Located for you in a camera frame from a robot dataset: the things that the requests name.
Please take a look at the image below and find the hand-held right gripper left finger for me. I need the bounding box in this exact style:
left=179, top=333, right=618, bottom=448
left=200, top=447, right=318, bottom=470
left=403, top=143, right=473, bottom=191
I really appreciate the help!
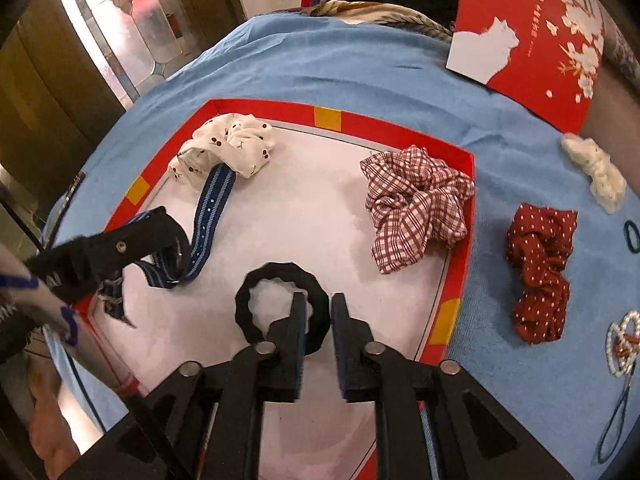
left=65, top=291, right=308, bottom=480

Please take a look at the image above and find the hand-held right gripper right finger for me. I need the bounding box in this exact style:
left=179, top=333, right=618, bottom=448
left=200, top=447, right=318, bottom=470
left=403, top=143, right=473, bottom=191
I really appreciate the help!
left=330, top=292, right=574, bottom=480

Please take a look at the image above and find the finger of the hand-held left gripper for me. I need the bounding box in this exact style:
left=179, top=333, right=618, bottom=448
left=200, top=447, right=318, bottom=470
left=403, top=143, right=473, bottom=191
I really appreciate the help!
left=25, top=206, right=193, bottom=307

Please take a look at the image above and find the black hair tie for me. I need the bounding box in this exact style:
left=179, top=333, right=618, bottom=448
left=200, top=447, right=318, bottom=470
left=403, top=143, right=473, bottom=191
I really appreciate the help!
left=234, top=261, right=332, bottom=357

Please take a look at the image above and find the blue striped dotted band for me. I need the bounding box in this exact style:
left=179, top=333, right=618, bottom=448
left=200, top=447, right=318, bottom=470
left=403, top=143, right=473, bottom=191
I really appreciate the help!
left=97, top=164, right=237, bottom=332

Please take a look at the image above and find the red box with white inside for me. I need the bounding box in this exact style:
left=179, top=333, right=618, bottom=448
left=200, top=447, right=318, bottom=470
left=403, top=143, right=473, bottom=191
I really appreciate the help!
left=86, top=98, right=476, bottom=480

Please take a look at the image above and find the person's left hand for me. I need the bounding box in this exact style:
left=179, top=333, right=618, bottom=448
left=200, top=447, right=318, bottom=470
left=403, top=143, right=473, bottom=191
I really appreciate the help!
left=26, top=357, right=83, bottom=467

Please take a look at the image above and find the white cherry print scrunchie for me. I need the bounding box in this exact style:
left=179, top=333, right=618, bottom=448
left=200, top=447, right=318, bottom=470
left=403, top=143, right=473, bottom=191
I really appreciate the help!
left=169, top=113, right=277, bottom=182

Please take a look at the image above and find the wooden cabinet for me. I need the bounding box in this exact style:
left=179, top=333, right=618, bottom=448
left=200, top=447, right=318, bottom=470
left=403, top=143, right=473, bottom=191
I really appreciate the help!
left=0, top=0, right=127, bottom=211

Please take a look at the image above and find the red plaid scrunchie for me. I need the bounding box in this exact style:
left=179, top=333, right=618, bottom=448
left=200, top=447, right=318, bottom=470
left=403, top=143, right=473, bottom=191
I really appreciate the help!
left=360, top=144, right=476, bottom=276

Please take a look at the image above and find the dark red dotted scrunchie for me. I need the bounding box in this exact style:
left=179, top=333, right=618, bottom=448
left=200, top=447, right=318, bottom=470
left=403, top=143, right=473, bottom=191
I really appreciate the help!
left=506, top=203, right=579, bottom=345

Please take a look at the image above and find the leaded glass door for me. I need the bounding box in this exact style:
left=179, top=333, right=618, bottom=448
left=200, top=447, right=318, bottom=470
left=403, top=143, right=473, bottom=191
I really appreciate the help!
left=52, top=0, right=187, bottom=111

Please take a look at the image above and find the light blue cloth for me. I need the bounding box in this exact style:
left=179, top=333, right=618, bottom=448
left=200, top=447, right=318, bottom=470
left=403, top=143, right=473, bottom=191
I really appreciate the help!
left=42, top=12, right=640, bottom=480

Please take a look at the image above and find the pearl hair clip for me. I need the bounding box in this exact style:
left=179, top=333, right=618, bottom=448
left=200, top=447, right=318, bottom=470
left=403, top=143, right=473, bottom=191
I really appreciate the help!
left=605, top=310, right=640, bottom=377

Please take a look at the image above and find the cream white scrunchie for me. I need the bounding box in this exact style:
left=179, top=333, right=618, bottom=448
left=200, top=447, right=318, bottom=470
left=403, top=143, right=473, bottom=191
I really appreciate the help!
left=561, top=133, right=627, bottom=215

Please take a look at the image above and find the patterned beige scarf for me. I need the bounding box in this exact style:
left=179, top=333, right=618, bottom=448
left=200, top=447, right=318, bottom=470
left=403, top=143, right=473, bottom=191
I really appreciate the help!
left=300, top=0, right=457, bottom=44

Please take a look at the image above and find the red box lid with white cat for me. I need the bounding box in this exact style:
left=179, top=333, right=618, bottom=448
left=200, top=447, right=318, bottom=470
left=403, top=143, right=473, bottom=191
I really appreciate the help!
left=446, top=0, right=609, bottom=135

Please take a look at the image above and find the blue cord strap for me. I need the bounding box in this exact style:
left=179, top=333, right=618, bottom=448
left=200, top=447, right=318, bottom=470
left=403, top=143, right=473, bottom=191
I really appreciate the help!
left=596, top=365, right=637, bottom=465

